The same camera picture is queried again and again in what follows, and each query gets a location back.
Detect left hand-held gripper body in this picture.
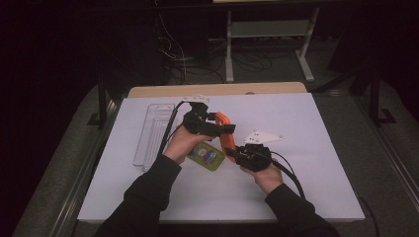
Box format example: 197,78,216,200
182,94,218,136

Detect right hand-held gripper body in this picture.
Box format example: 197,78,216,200
235,129,285,173

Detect orange phone case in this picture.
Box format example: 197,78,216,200
213,112,238,164

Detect green snack packet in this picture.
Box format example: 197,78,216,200
187,141,226,172

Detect person's right hand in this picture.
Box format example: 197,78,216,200
239,158,285,196

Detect person's left hand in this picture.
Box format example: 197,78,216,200
162,124,215,166

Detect wooden table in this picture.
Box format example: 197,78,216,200
127,81,308,99

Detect clear plastic tray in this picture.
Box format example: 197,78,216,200
132,103,176,173

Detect grey metal stand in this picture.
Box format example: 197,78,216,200
224,7,321,83

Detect black floor stand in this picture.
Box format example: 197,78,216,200
369,63,398,127
87,73,110,131

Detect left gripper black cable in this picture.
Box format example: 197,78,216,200
157,100,186,156

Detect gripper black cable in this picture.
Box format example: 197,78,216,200
157,100,186,156
270,150,306,200

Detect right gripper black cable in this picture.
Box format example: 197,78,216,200
270,150,306,200

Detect tangle of floor cables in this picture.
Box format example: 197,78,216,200
157,13,291,83

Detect metal floor rail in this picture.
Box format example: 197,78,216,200
357,95,419,211
48,98,127,237

